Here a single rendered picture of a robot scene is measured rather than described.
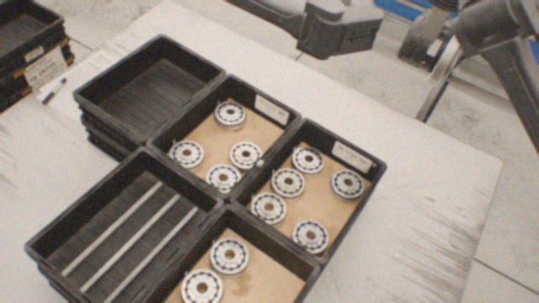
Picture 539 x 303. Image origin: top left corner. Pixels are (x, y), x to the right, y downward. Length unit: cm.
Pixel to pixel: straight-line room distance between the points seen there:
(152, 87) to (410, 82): 198
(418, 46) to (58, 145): 120
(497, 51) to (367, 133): 101
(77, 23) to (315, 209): 237
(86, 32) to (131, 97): 168
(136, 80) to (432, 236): 112
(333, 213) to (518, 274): 142
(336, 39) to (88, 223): 83
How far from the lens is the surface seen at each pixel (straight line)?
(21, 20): 255
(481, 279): 247
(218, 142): 143
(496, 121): 320
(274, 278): 122
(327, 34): 83
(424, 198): 165
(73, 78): 186
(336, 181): 137
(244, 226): 120
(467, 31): 80
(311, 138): 144
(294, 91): 181
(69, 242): 130
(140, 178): 137
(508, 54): 80
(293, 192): 132
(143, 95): 158
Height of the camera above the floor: 195
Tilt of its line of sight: 52 degrees down
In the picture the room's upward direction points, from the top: 11 degrees clockwise
